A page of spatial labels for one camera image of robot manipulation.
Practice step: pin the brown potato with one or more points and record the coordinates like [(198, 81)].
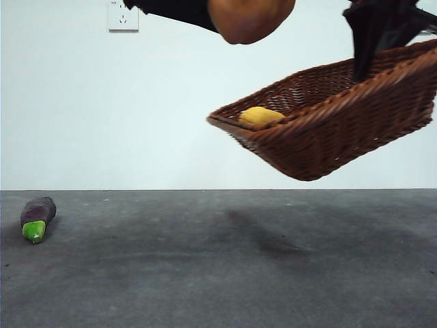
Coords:
[(249, 20)]

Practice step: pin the purple eggplant with green stem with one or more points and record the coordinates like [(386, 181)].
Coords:
[(37, 210)]

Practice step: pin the white wall socket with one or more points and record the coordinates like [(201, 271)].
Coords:
[(123, 17)]

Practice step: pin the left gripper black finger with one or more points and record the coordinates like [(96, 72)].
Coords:
[(181, 12)]

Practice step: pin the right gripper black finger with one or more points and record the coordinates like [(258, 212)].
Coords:
[(396, 37), (365, 27)]

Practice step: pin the brown wicker basket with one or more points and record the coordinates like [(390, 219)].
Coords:
[(324, 143)]

